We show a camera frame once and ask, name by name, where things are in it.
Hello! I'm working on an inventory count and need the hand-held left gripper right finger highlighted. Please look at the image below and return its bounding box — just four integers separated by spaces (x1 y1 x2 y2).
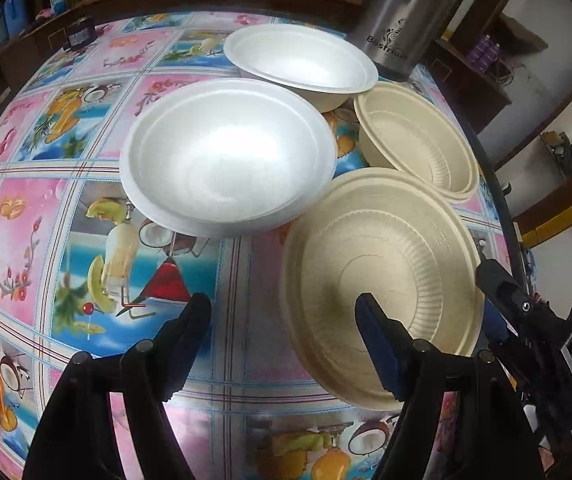
355 293 546 480

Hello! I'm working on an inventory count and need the pack of purple bottles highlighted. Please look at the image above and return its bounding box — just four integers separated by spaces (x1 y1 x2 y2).
468 35 504 68

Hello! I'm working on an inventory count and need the beige ribbed paper bowl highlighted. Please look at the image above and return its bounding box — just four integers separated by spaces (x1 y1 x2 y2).
280 166 486 411
353 81 480 204

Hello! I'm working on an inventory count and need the stainless steel thermos jug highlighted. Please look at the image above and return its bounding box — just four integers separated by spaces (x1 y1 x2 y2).
346 0 466 83

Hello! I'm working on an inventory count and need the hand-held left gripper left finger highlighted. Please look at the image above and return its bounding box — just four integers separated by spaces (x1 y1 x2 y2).
23 292 213 480

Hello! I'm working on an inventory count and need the small black jar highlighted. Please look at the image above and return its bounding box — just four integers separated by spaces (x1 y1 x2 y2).
62 17 98 52

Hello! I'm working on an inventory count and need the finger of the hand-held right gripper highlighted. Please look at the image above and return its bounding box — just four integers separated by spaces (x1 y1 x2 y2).
483 300 522 361
474 258 541 322

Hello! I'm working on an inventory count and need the white foam bowl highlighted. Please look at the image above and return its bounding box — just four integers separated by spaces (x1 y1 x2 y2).
223 23 379 113
119 77 337 238

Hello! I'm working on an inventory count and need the blue plastic jug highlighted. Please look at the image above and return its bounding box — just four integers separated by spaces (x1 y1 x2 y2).
3 0 31 38

